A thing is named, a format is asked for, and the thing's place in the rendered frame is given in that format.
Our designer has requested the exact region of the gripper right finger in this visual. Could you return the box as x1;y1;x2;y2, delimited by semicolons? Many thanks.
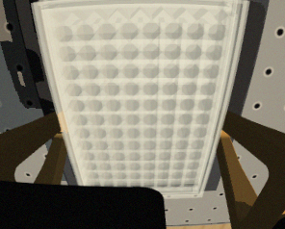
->
216;111;285;229

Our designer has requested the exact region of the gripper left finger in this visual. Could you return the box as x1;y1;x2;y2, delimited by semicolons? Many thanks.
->
0;111;67;185

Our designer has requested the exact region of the clear plastic lid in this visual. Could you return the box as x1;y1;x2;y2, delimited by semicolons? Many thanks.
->
31;0;250;199

